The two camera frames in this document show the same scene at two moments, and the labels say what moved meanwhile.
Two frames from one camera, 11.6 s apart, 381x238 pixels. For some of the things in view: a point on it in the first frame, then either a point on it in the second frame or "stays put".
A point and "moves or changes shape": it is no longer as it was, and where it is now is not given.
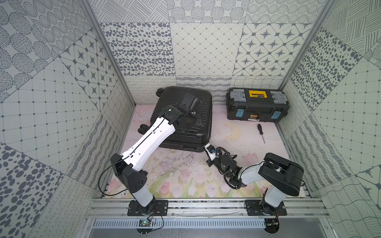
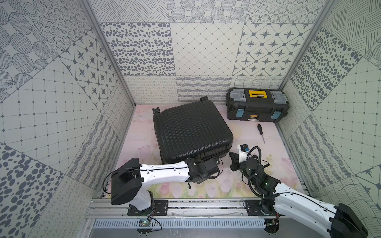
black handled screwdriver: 260,131 stays put
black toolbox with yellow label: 257,104 stays put
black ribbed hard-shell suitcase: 197,137 moves or changes shape
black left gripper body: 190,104 to 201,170
